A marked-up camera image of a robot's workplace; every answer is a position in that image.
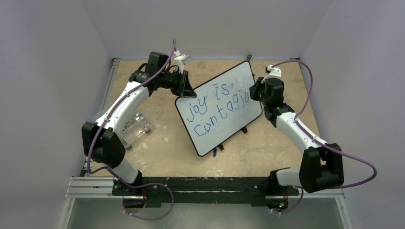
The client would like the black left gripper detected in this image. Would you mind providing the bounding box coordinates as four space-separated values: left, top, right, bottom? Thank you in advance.
159 69 196 97

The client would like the white whiteboard with black frame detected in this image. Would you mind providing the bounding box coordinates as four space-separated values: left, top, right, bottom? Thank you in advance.
175 61 263 156

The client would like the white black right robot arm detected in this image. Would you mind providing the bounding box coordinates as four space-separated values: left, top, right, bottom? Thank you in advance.
249 77 344 194

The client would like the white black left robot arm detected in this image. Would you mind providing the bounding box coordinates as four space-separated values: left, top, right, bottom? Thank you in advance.
81 50 197 195

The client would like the clear plastic screw organizer box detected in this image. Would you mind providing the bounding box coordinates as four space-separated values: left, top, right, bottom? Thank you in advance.
120 112 152 150

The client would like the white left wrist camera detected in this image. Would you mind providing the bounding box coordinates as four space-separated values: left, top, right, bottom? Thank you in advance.
173 50 192 73

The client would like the aluminium frame rail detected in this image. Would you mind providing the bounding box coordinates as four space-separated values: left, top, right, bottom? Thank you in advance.
68 57 344 215

